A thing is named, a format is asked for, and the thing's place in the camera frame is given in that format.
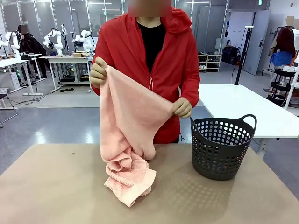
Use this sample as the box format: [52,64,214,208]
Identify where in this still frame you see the white metal rack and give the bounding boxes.
[283,58,299,111]

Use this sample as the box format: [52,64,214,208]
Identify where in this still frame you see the black luggage bags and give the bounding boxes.
[221,45,242,66]

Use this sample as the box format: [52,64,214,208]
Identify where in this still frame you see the wooden shoe rack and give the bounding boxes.
[198,53,222,73]

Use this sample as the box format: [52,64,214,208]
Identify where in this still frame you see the pink terry towel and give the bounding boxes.
[99,65,175,208]

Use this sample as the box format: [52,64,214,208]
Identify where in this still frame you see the seated bystander in black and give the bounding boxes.
[17,24,49,79]

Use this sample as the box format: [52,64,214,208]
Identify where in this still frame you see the black rolling cart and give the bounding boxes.
[267,68,297,107]

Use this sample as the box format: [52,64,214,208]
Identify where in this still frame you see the person's left forearm red sleeve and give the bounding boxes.
[179,74,201,108]

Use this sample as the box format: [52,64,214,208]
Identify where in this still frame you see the person's right hand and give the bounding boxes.
[89,56,108,89]

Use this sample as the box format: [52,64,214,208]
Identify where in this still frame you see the person's left hand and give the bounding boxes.
[171,97,192,119]

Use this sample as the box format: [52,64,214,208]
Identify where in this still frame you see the large white table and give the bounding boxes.
[198,83,299,159]

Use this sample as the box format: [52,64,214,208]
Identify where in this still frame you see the dark grey perforated laundry basket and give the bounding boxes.
[190,114,257,182]

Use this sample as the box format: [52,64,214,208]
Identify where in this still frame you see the black office chair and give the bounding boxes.
[0,87,19,128]

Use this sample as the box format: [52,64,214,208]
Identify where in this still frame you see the white desk with T-legs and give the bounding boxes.
[0,54,44,97]
[45,55,94,93]

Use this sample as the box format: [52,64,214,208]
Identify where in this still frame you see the grey open door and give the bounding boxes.
[242,9,271,76]

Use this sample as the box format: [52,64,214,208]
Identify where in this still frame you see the person's torso in red jacket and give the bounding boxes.
[90,6,201,144]

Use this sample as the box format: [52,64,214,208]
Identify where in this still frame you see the black tripod stand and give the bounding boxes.
[234,26,255,86]

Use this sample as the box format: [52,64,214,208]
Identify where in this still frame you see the person's right forearm red sleeve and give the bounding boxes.
[90,83,102,96]

